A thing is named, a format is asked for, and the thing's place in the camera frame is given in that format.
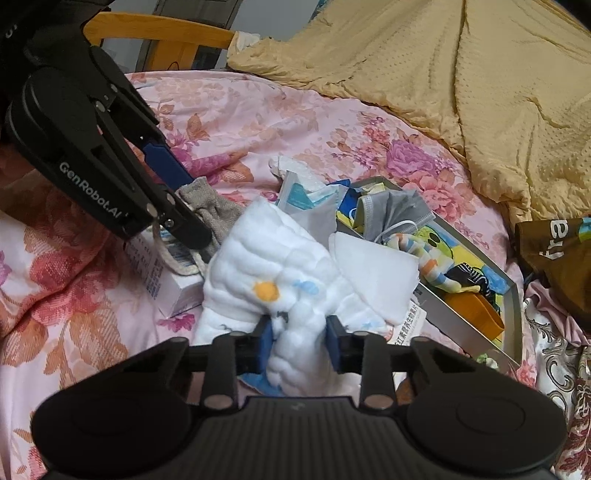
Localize grey drawstring pouch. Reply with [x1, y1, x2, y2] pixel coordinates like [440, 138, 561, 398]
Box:
[176, 177, 245, 262]

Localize white quilted baby cloth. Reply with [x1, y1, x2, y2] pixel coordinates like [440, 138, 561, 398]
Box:
[192, 198, 388, 397]

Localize striped pastel sock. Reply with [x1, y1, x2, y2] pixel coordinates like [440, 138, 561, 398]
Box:
[385, 233, 480, 294]

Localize white medicine box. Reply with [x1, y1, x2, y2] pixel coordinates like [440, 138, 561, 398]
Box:
[124, 228, 204, 318]

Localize wooden chair back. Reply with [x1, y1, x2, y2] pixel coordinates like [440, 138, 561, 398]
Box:
[83, 12, 235, 71]

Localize grey face mask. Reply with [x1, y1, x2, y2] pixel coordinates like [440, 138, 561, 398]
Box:
[353, 189, 435, 243]

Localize blue white mask packet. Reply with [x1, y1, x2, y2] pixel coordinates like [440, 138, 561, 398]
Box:
[276, 171, 348, 247]

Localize pink floral bedsheet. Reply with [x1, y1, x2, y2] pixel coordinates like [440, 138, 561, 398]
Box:
[1, 71, 523, 479]

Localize green white knitted item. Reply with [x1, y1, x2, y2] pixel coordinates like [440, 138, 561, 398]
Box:
[476, 353, 499, 371]

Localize pink cloth pile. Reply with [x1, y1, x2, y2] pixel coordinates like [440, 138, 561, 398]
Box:
[525, 280, 590, 347]

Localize ornate patterned cloth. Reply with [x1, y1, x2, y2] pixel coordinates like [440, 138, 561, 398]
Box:
[525, 299, 590, 479]

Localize brown colourful jersey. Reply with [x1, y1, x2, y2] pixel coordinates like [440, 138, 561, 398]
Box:
[515, 217, 591, 323]

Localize yellow quilted blanket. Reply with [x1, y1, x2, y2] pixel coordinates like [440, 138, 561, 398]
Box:
[228, 1, 590, 223]

